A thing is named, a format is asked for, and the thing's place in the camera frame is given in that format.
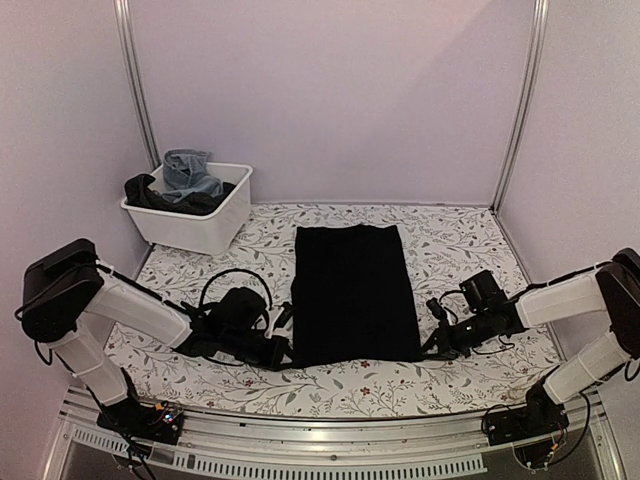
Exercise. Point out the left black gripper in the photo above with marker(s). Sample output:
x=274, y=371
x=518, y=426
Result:
x=274, y=357

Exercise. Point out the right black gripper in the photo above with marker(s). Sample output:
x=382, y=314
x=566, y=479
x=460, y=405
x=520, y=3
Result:
x=451, y=354

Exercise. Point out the black t-shirt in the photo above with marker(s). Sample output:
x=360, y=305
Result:
x=352, y=297

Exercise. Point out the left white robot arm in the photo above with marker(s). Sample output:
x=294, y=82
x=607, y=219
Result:
x=70, y=285

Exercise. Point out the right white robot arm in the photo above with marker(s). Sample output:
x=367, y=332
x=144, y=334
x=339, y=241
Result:
x=605, y=295

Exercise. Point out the floral patterned table mat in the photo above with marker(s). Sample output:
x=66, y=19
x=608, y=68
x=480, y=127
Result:
x=442, y=247

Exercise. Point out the blue denim garment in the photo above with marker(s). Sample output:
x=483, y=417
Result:
x=185, y=173

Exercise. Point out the dark garment in bin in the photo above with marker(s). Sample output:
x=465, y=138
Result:
x=199, y=203

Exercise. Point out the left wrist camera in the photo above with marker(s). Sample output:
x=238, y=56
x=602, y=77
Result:
x=240, y=308

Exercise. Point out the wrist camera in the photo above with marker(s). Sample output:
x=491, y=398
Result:
x=240, y=308
x=482, y=292

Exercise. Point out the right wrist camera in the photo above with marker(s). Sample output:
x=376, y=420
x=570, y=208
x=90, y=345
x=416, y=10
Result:
x=482, y=292

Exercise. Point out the front aluminium rail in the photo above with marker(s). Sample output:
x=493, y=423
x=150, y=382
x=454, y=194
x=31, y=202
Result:
x=227, y=445

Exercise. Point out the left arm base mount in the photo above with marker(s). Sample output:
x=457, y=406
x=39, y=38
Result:
x=161, y=422

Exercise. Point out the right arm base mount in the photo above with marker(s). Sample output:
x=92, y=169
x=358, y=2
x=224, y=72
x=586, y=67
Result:
x=539, y=416

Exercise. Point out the right aluminium frame post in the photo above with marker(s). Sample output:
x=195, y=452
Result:
x=532, y=65

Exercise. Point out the aluminium frame post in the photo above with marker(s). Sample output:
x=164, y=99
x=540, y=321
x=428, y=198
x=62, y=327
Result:
x=133, y=72
x=532, y=65

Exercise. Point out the left aluminium frame post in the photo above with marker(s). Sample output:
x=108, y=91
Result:
x=133, y=72

